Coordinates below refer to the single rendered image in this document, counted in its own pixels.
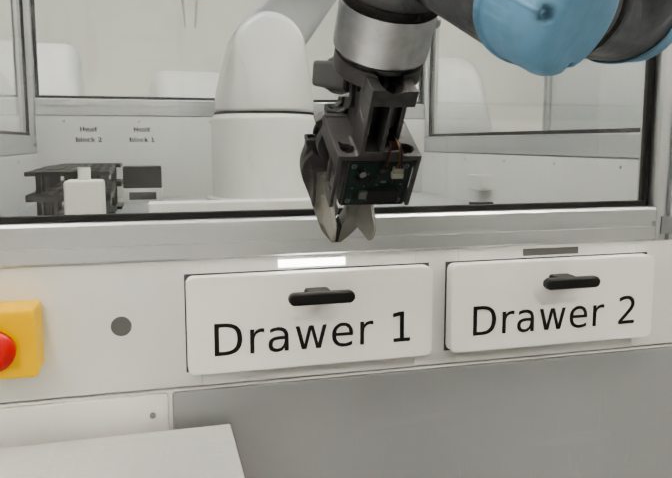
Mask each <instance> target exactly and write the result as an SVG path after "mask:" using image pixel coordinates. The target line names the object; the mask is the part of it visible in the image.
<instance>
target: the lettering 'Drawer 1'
mask: <svg viewBox="0 0 672 478"><path fill-rule="evenodd" d="M396 316H400V338H393V342H400V341H410V337H406V338H404V311H402V312H397V313H393V317H396ZM369 324H373V321H368V322H366V323H365V324H364V322H360V345H363V344H364V329H365V327H366V326H367V325H369ZM326 325H327V324H324V325H323V326H322V330H321V334H320V338H319V342H318V340H317V336H316V333H315V329H314V325H310V326H309V327H308V331H307V335H306V339H305V343H304V341H303V337H302V334H301V330H300V326H296V330H297V334H298V337H299V341H300V344H301V348H302V349H307V345H308V341H309V337H310V333H311V331H312V334H313V338H314V342H315V345H316V348H321V345H322V341H323V337H324V333H325V329H326ZM341 326H347V327H348V328H349V332H343V333H336V332H337V329H338V328H339V327H341ZM221 327H229V328H233V329H234V330H235V331H236V333H237V345H236V347H235V348H234V349H233V350H231V351H227V352H219V328H221ZM274 331H283V332H284V334H285V336H277V337H274V338H272V339H271V340H270V341H269V349H270V350H271V351H273V352H279V351H282V350H283V349H284V348H285V351H287V350H289V335H288V332H287V330H286V329H285V328H283V327H276V328H272V329H270V333H271V332H274ZM259 332H264V328H261V329H258V330H256V331H255V333H254V329H253V330H250V353H255V351H254V338H255V335H256V334H257V333H259ZM344 335H353V329H352V326H351V325H350V324H348V323H339V324H337V325H336V326H335V327H334V329H333V332H332V339H333V342H334V343H335V344H336V345H337V346H341V347H345V346H349V345H352V341H350V342H348V343H339V342H338V341H337V338H336V336H344ZM279 339H285V342H284V345H283V346H282V347H281V348H278V349H276V348H274V347H273V342H274V341H275V340H279ZM214 341H215V356H225V355H230V354H233V353H235V352H237V351H238V350H239V349H240V347H241V344H242V333H241V330H240V329H239V328H238V327H237V326H236V325H233V324H214Z"/></svg>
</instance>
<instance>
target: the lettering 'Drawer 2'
mask: <svg viewBox="0 0 672 478"><path fill-rule="evenodd" d="M624 299H629V300H630V301H631V306H630V308H629V309H628V310H627V311H626V313H625V314H624V315H623V316H622V317H621V318H620V320H619V321H618V324H626V323H634V320H624V319H625V317H626V316H627V315H628V314H629V313H630V311H631V310H632V309H633V307H634V304H635V301H634V298H633V297H631V296H623V297H621V298H620V301H622V300H624ZM601 307H603V308H604V304H601V305H599V306H598V307H597V305H593V324H592V326H596V313H597V310H598V309H599V308H601ZM481 309H485V310H488V311H490V312H491V315H492V324H491V327H490V328H489V329H488V330H486V331H483V332H477V310H481ZM565 309H566V307H564V308H562V311H561V315H560V319H559V322H558V321H557V316H556V311H555V308H551V310H550V314H549V318H548V321H547V324H546V319H545V314H544V309H540V311H541V316H542V321H543V326H544V330H548V329H549V325H550V321H551V318H552V314H553V316H554V321H555V326H556V329H560V327H561V324H562V320H563V316H564V313H565ZM577 309H582V310H583V311H584V315H574V312H575V311H576V310H577ZM514 312H515V311H509V312H508V313H507V314H506V312H503V319H502V333H506V318H507V316H508V315H510V314H514ZM522 313H529V314H530V315H531V318H523V319H521V320H519V322H518V324H517V329H518V330H519V331H520V332H527V331H528V330H529V329H530V331H534V314H533V312H532V311H531V310H522V311H519V315H520V314H522ZM582 317H587V310H586V308H585V307H583V306H577V307H575V308H573V309H572V311H571V313H570V323H571V325H572V326H573V327H576V328H581V327H584V326H586V323H584V324H581V325H576V324H575V323H574V321H573V318H582ZM623 320H624V321H623ZM524 321H531V322H530V326H529V327H528V328H527V329H522V328H521V323H522V322H524ZM495 324H496V314H495V311H494V310H493V309H492V308H491V307H488V306H476V307H474V310H473V336H476V335H485V334H488V333H490V332H491V331H492V330H493V329H494V327H495Z"/></svg>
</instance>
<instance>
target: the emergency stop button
mask: <svg viewBox="0 0 672 478"><path fill-rule="evenodd" d="M15 356H16V345H15V342H14V341H13V339H12V338H11V337H10V336H9V335H7V334H5V333H3V332H0V372H1V371H3V370H5V369H6V368H8V367H9V366H10V365H11V363H12V362H13V360H14V359H15Z"/></svg>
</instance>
